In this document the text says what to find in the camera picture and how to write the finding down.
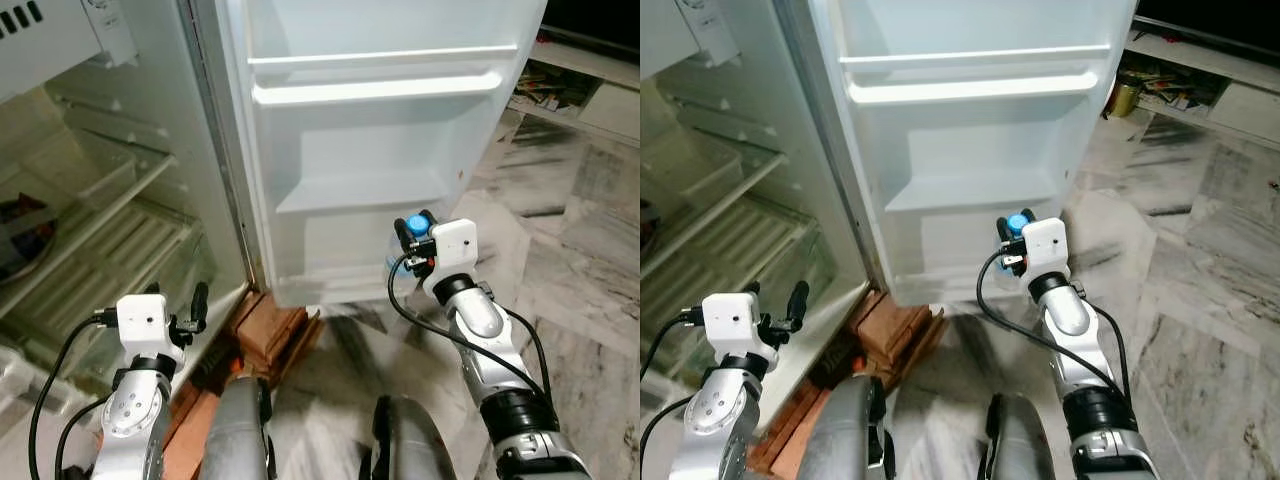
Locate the white freezer compartment flap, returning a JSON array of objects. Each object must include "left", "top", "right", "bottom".
[
  {"left": 0, "top": 0, "right": 138, "bottom": 103},
  {"left": 640, "top": 0, "right": 746, "bottom": 76}
]

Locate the clear fridge shelf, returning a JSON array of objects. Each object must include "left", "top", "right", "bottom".
[
  {"left": 640, "top": 110, "right": 789, "bottom": 281},
  {"left": 0, "top": 100, "right": 179, "bottom": 321}
]

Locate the clear crisper drawer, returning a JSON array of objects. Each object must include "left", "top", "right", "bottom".
[{"left": 0, "top": 340, "right": 86, "bottom": 431}]

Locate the red brick stack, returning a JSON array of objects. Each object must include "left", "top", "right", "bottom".
[
  {"left": 232, "top": 288, "right": 323, "bottom": 373},
  {"left": 848, "top": 288, "right": 949, "bottom": 369},
  {"left": 160, "top": 378, "right": 223, "bottom": 480},
  {"left": 745, "top": 385, "right": 836, "bottom": 479}
]

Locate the dark bowl of food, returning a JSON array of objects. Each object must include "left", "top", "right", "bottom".
[{"left": 0, "top": 195, "right": 58, "bottom": 283}]

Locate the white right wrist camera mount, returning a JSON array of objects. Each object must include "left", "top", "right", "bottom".
[
  {"left": 424, "top": 219, "right": 482, "bottom": 298},
  {"left": 1019, "top": 216, "right": 1072, "bottom": 283}
]

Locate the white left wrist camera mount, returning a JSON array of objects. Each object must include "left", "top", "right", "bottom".
[
  {"left": 701, "top": 291, "right": 768, "bottom": 353},
  {"left": 115, "top": 293, "right": 183, "bottom": 354}
]

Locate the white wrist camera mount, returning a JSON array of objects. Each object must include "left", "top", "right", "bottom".
[
  {"left": 424, "top": 219, "right": 482, "bottom": 298},
  {"left": 701, "top": 291, "right": 768, "bottom": 353},
  {"left": 115, "top": 293, "right": 183, "bottom": 354},
  {"left": 1019, "top": 216, "right": 1072, "bottom": 283}
]

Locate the silver single-door fridge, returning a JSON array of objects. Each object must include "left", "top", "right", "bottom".
[
  {"left": 0, "top": 0, "right": 550, "bottom": 421},
  {"left": 640, "top": 0, "right": 1142, "bottom": 401}
]

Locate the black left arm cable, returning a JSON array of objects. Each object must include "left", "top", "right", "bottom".
[
  {"left": 55, "top": 398, "right": 111, "bottom": 480},
  {"left": 28, "top": 308, "right": 121, "bottom": 480},
  {"left": 640, "top": 308, "right": 707, "bottom": 441},
  {"left": 640, "top": 395, "right": 696, "bottom": 461}
]

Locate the grey right robot leg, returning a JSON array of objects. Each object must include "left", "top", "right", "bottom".
[
  {"left": 368, "top": 395, "right": 463, "bottom": 480},
  {"left": 983, "top": 393, "right": 1068, "bottom": 480}
]

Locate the white wire fridge shelf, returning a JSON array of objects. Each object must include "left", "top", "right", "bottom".
[
  {"left": 640, "top": 205, "right": 813, "bottom": 346},
  {"left": 0, "top": 200, "right": 201, "bottom": 346}
]

